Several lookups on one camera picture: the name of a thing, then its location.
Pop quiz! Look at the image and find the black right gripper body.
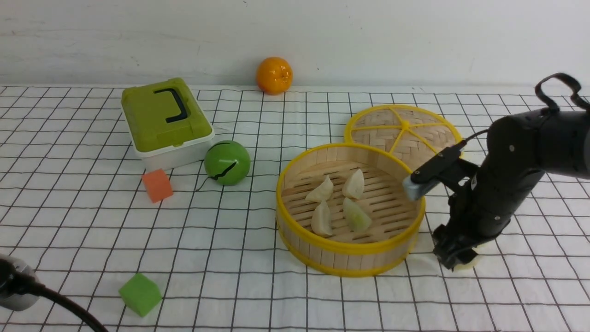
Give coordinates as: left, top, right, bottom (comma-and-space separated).
433, 157, 544, 270

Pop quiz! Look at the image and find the white dumpling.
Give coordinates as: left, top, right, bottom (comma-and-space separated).
342, 168, 365, 200
342, 197, 372, 232
305, 176, 334, 202
451, 248, 481, 273
311, 200, 333, 237

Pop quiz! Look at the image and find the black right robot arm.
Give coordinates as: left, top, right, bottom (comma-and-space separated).
433, 73, 590, 270

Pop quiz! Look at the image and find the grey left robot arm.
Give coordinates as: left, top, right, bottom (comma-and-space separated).
0, 254, 39, 311

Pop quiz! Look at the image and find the bamboo steamer lid yellow rim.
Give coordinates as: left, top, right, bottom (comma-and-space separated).
344, 104, 462, 171

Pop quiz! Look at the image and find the bamboo steamer tray yellow rim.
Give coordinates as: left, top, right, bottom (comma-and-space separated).
276, 143, 425, 277

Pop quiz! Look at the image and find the white black grid tablecloth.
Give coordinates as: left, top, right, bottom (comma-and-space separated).
0, 86, 590, 332

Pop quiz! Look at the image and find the orange fruit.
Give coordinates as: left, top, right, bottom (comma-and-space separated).
256, 57, 293, 95

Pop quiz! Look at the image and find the orange foam cube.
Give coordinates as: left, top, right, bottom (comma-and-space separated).
142, 169, 174, 203

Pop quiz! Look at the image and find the green lid white box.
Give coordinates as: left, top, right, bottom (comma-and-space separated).
120, 77, 215, 172

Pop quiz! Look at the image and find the green foam cube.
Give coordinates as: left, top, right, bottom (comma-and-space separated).
118, 273, 163, 317

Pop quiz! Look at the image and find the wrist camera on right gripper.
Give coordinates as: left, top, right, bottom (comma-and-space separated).
402, 140, 479, 201

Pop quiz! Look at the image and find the green ball with black cord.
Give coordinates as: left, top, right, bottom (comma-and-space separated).
202, 140, 251, 186

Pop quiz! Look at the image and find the black cable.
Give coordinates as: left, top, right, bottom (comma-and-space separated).
18, 281, 109, 332

